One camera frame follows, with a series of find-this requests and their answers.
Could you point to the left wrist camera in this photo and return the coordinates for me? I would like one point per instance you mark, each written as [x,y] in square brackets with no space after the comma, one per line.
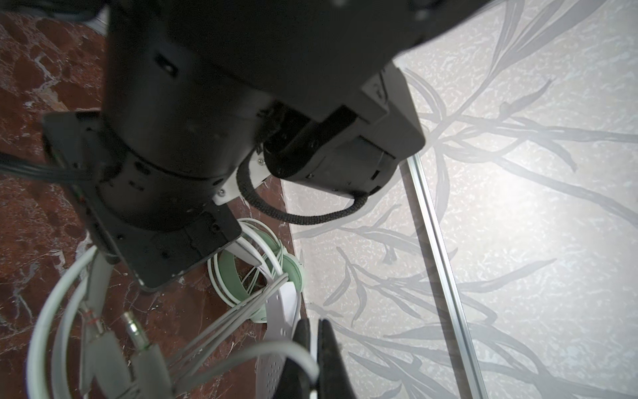
[354,151]

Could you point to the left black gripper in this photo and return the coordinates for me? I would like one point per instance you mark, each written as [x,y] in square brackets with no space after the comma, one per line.
[158,223]

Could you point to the mint green headphones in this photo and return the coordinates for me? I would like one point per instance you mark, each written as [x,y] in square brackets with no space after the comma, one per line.
[255,259]

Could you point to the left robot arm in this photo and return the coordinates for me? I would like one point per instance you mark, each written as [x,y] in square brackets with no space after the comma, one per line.
[298,102]

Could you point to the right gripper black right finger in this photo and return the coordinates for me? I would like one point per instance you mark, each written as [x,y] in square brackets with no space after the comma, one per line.
[333,381]

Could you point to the white headphones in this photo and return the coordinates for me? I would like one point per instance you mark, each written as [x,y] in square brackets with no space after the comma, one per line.
[81,292]

